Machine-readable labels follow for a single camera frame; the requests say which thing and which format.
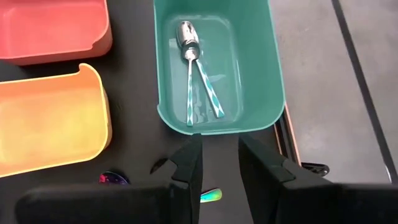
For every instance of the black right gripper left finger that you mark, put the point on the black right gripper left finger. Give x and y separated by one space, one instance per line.
124 205

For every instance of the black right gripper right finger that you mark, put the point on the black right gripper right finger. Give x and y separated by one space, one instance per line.
311 205

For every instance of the iridescent rainbow spoon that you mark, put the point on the iridescent rainbow spoon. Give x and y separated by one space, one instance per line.
213 195
113 179

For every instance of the orange plastic bin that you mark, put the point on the orange plastic bin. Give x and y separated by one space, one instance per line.
46 31

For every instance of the yellow plastic bin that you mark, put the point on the yellow plastic bin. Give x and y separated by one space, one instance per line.
46 124

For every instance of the teal plastic bin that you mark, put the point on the teal plastic bin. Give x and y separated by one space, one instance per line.
255 62

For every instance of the black table frame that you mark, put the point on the black table frame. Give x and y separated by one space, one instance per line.
284 140

